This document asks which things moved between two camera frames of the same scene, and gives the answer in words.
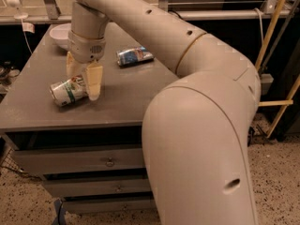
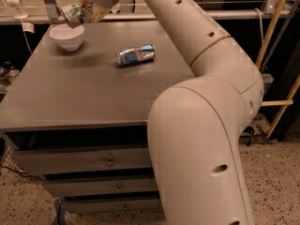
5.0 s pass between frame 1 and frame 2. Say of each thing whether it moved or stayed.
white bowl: stayed
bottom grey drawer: stayed
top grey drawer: stayed
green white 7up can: moved
